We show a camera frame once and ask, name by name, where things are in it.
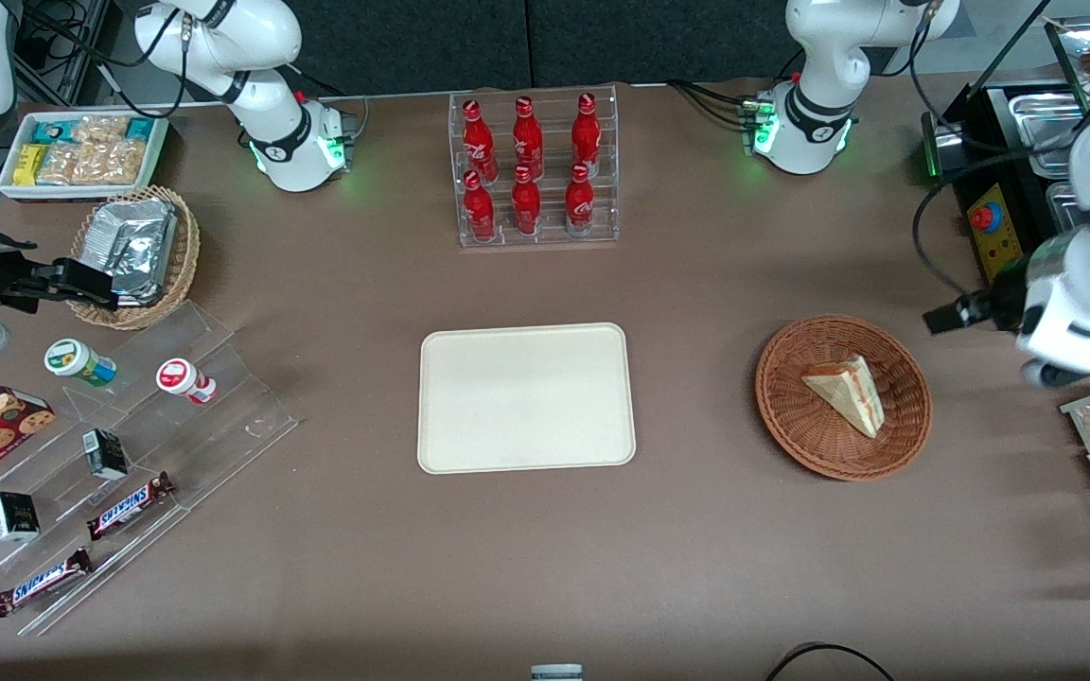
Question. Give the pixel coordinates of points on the triangle sandwich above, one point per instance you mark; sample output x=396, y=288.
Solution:
x=848, y=388

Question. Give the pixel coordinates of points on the cream plastic tray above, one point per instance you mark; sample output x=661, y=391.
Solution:
x=526, y=397

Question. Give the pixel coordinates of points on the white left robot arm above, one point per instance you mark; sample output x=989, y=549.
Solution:
x=819, y=57

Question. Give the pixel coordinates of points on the green lid drink cup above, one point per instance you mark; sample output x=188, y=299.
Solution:
x=77, y=359

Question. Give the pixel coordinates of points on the clear nut snack pack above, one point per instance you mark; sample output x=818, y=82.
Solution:
x=100, y=130
x=91, y=164

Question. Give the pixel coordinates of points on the clear acrylic bottle rack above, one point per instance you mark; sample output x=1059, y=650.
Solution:
x=602, y=227

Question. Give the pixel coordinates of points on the light tan wicker basket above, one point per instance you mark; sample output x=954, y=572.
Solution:
x=184, y=255

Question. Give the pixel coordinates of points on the brown wicker basket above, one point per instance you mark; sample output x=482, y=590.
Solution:
x=791, y=426

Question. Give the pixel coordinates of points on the teal snack pack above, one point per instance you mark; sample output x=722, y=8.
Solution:
x=139, y=130
x=53, y=132

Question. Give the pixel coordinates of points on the clear acrylic stepped stand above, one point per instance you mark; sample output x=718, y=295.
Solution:
x=223, y=426

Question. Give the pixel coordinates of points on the white rectangular snack tray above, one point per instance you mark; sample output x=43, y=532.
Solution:
x=8, y=187

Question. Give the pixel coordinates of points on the silver foil pack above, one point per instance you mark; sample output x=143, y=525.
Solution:
x=133, y=246

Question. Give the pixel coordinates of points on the small black carton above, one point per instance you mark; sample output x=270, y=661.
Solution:
x=105, y=454
x=13, y=517

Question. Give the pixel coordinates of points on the brown Snickers bar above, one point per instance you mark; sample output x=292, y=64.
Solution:
x=129, y=506
x=42, y=583

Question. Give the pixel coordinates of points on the steel warmer pan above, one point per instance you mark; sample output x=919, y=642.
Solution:
x=1042, y=118

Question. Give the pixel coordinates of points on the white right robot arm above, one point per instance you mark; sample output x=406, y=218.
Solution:
x=223, y=38

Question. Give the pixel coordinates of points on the red lid drink cup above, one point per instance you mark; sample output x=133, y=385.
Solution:
x=181, y=378

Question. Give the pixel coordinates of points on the yellow snack pack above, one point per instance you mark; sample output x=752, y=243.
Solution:
x=29, y=165

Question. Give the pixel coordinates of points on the red cola bottle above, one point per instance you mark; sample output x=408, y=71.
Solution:
x=587, y=137
x=479, y=213
x=580, y=203
x=526, y=206
x=527, y=142
x=477, y=142

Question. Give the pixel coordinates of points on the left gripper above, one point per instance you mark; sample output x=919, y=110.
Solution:
x=1001, y=294

